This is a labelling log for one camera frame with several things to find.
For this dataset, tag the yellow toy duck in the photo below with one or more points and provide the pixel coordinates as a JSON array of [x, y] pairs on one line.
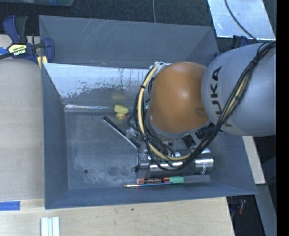
[[120, 109]]

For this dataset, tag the grey metal bin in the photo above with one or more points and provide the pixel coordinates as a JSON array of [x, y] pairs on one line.
[[90, 146]]

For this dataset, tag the pale wood flat board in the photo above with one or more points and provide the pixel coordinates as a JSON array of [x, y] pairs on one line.
[[18, 131]]

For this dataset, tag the orange and green marker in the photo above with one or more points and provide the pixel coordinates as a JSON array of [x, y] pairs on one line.
[[164, 180]]

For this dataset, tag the grey flat block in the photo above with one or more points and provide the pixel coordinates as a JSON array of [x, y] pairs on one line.
[[124, 138]]

